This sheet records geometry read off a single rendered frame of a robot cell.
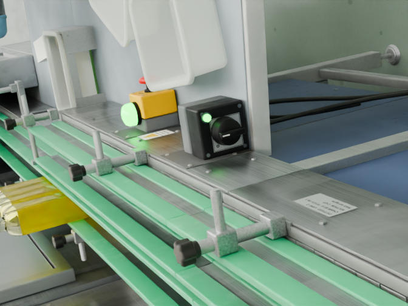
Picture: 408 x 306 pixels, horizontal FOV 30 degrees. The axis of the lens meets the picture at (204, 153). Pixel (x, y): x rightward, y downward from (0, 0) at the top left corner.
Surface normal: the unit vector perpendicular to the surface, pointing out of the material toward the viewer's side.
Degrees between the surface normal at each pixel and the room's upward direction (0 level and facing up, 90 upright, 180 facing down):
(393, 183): 90
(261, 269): 90
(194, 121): 0
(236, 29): 0
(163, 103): 90
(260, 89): 90
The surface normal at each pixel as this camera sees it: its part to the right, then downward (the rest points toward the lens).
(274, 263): -0.15, -0.96
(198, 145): -0.90, 0.24
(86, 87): 0.41, 0.17
